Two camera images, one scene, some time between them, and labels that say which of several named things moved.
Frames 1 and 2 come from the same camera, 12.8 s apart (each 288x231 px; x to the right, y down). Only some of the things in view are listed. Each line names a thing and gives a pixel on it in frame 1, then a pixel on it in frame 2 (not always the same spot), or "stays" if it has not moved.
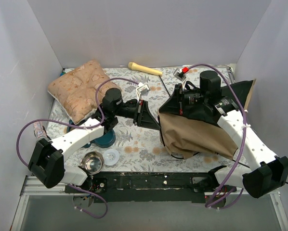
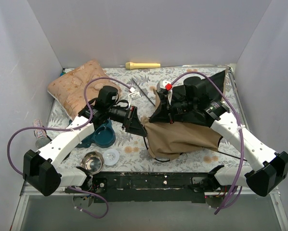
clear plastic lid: x=111 y=157 stays
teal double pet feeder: x=106 y=141 stays
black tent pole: x=181 y=158 to x=143 y=91
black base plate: x=145 y=186 stays
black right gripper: x=179 y=99 to x=170 y=110
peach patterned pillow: x=76 y=91 stays
